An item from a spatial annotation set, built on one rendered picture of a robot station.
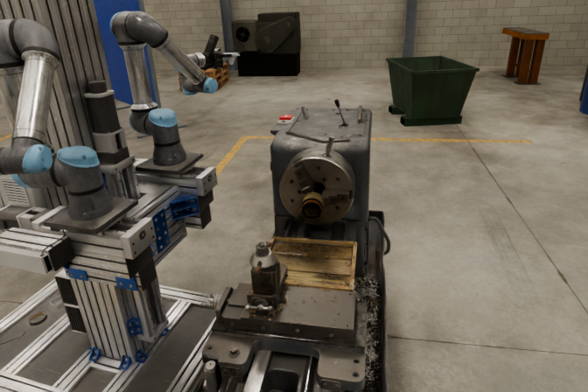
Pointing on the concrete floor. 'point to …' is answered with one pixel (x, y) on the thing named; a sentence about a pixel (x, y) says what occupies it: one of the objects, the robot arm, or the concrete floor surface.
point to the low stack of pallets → (214, 75)
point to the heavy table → (525, 54)
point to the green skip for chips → (429, 89)
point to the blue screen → (102, 1)
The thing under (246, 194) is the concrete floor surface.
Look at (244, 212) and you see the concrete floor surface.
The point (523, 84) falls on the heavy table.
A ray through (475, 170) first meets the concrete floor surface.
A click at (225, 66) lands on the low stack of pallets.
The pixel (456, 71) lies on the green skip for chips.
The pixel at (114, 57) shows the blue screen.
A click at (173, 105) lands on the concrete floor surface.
